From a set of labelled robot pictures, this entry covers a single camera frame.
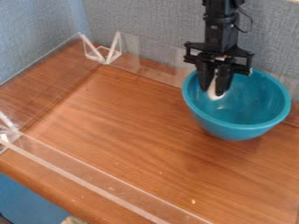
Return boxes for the clear acrylic left bracket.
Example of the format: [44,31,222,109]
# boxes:
[0,111,20,144]

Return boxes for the clear acrylic front barrier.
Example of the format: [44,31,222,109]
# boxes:
[0,134,212,224]

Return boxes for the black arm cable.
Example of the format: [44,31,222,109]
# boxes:
[232,0,255,34]

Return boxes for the clear acrylic left barrier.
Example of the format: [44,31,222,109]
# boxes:
[0,32,100,130]

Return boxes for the clear acrylic barrier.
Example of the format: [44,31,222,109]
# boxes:
[0,134,212,224]
[0,32,100,130]
[111,32,299,127]

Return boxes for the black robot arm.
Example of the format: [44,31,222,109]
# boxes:
[183,0,255,97]

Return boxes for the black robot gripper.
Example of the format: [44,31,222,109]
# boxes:
[183,42,255,96]

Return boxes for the white toy mushroom brown cap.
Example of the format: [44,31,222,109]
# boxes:
[207,76,226,101]

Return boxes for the blue plastic bowl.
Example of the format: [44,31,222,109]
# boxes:
[182,69,293,141]

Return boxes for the clear acrylic back barrier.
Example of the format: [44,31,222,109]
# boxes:
[111,32,299,127]

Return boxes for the clear acrylic corner bracket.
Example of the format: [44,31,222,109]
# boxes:
[79,31,123,65]

